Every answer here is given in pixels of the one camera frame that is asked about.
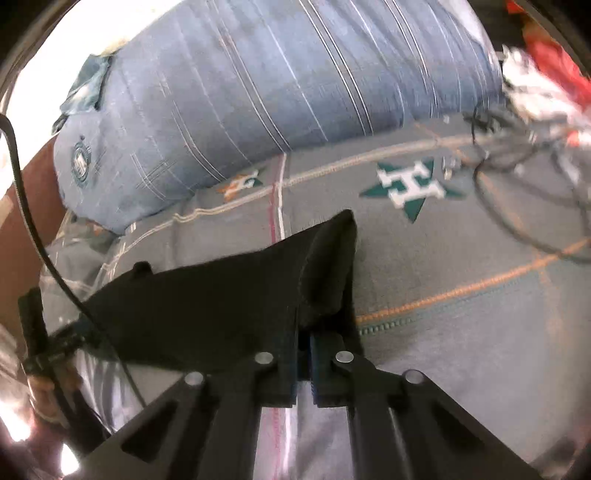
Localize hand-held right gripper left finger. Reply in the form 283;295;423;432
76;333;302;480

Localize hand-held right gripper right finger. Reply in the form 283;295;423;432
309;334;546;480

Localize black pants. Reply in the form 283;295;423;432
55;209;363;376

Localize person's left hand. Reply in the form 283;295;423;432
27;364;85;428

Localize clear plastic sheet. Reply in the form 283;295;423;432
39;217;148;444

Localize grey star-print blanket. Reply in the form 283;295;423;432
37;111;591;480

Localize teal cloth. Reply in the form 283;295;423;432
59;54;114;117

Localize blue striped pillow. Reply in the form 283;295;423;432
52;0;505;234

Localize white crumpled cloth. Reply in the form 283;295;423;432
499;45;591;141

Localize red cloth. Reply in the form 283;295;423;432
505;0;591;114

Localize black cable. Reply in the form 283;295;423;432
0;114;147;409

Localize tangled black cables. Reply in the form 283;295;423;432
467;107;591;265

